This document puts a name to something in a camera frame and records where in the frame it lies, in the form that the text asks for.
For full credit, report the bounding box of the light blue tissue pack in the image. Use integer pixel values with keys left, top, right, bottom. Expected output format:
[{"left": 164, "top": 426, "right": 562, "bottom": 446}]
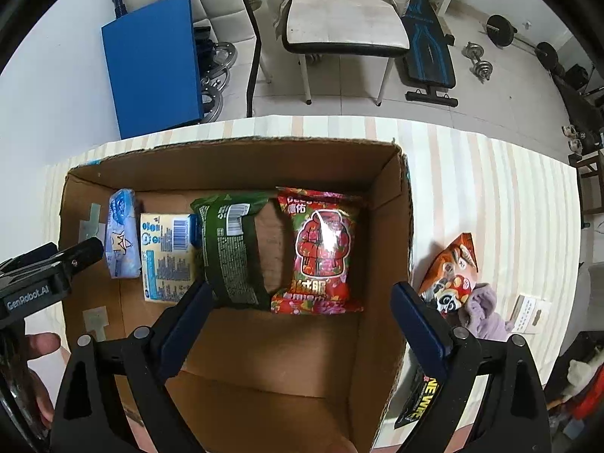
[{"left": 105, "top": 188, "right": 141, "bottom": 278}]

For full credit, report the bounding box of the white box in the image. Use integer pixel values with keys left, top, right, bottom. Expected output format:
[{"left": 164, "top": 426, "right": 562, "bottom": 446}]
[{"left": 510, "top": 293, "right": 552, "bottom": 334}]

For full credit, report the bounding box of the purple fuzzy cloth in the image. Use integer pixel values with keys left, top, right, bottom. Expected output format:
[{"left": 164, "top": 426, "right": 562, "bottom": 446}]
[{"left": 458, "top": 283, "right": 513, "bottom": 342}]

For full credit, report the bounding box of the red floral snack packet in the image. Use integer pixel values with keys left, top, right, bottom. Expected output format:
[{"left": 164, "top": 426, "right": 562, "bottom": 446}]
[{"left": 270, "top": 187, "right": 364, "bottom": 315}]

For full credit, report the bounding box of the person's left hand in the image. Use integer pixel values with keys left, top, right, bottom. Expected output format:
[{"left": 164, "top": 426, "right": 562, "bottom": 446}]
[{"left": 26, "top": 332, "right": 62, "bottom": 428}]

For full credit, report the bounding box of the black yellow snack bag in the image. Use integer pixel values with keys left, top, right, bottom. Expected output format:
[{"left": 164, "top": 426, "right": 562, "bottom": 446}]
[{"left": 394, "top": 364, "right": 439, "bottom": 428}]

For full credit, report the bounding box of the yellow blue wipes pack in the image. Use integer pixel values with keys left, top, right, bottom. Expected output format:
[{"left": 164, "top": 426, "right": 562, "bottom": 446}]
[{"left": 140, "top": 213, "right": 199, "bottom": 304}]

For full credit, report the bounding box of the cardboard box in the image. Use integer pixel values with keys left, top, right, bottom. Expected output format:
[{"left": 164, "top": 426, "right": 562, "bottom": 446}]
[{"left": 51, "top": 138, "right": 413, "bottom": 452}]

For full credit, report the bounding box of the orange snack bag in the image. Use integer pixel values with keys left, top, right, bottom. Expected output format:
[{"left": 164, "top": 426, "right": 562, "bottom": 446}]
[{"left": 419, "top": 232, "right": 479, "bottom": 315}]

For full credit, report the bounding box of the dark green snack bag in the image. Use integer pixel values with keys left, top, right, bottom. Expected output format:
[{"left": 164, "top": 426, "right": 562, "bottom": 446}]
[{"left": 191, "top": 191, "right": 271, "bottom": 311}]

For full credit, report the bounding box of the blue folded mat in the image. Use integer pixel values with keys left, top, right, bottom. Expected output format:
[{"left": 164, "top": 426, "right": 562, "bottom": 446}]
[{"left": 101, "top": 0, "right": 203, "bottom": 139}]

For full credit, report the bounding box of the striped cream tablecloth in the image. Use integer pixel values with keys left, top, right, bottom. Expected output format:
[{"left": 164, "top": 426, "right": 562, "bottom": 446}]
[{"left": 42, "top": 114, "right": 583, "bottom": 444}]

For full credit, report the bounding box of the dark wooden chair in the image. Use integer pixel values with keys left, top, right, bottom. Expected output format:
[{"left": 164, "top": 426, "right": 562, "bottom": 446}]
[{"left": 568, "top": 149, "right": 603, "bottom": 227}]

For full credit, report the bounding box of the chrome dumbbell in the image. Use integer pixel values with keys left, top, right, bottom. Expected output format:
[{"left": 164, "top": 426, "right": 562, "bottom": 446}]
[{"left": 462, "top": 42, "right": 493, "bottom": 84}]

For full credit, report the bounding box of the white padded chair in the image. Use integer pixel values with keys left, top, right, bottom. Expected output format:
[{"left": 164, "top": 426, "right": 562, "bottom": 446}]
[{"left": 278, "top": 0, "right": 410, "bottom": 104}]

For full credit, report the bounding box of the blue black weight bench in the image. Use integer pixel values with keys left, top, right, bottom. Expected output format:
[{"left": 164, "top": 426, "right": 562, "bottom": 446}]
[{"left": 401, "top": 0, "right": 459, "bottom": 108}]

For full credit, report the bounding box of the black barbell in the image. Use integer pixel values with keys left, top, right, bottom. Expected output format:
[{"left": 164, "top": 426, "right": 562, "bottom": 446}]
[{"left": 484, "top": 14, "right": 564, "bottom": 75}]

